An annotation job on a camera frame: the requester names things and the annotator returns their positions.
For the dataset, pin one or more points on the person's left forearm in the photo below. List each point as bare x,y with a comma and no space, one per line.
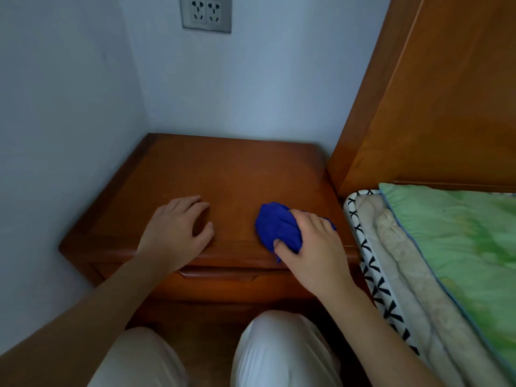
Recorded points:
80,322

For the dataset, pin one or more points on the person's right forearm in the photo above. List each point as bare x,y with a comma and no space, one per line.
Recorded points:
375,342

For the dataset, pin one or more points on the blue cleaning cloth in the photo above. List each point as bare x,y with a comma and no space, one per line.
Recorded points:
278,225

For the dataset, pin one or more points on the wooden bed frame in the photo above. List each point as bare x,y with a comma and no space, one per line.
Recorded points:
435,96

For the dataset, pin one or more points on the person's white trousers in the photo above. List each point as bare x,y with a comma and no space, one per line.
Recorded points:
278,354

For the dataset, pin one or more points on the green bed sheet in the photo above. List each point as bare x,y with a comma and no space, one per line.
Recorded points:
467,245

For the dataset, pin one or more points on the person's right hand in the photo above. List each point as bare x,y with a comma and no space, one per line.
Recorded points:
314,257

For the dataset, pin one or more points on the grey double wall socket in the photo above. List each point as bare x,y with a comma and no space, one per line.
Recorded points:
205,12

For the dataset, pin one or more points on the person's left hand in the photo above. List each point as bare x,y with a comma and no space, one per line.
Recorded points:
173,237

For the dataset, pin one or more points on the wooden nightstand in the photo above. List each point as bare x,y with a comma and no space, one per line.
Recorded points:
225,177

